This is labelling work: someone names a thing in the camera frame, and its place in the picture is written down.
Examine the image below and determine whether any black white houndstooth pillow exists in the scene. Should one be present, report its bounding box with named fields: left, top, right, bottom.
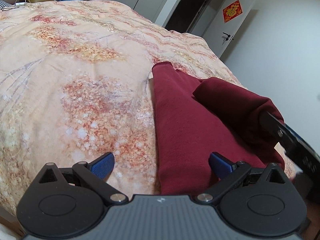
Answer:
left=0, top=0, right=14, bottom=11

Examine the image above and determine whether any dark red long-sleeve shirt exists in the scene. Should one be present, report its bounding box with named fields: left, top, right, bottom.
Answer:
left=152, top=62, right=285, bottom=195

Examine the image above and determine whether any white charger with cable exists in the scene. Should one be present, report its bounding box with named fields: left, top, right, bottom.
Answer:
left=10, top=0, right=27, bottom=10

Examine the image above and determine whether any red fu door decoration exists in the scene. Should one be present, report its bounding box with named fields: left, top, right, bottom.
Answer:
left=222, top=0, right=243, bottom=23

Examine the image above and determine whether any floral peach quilt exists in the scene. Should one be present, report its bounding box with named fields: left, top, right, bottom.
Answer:
left=1, top=1, right=239, bottom=214

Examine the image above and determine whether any white room door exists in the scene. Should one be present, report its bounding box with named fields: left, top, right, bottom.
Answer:
left=203, top=0, right=256, bottom=57

